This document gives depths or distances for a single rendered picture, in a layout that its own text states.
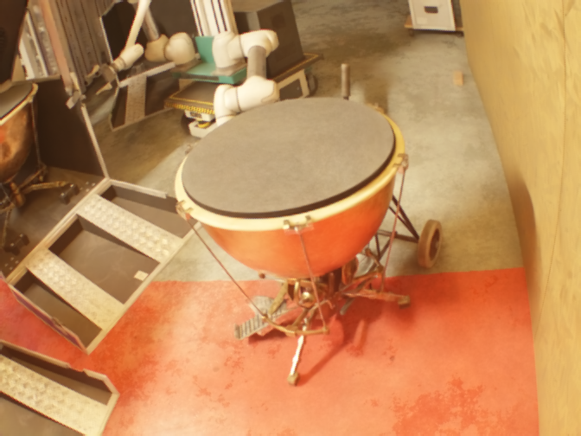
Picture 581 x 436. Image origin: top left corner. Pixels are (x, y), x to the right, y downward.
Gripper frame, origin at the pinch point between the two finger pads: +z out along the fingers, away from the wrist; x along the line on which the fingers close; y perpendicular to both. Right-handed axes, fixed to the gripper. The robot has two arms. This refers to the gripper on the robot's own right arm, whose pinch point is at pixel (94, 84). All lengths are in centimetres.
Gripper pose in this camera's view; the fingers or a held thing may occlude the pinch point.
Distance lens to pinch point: 323.7
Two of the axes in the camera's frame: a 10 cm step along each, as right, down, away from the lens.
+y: 5.0, 1.0, -8.6
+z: -6.9, 6.5, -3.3
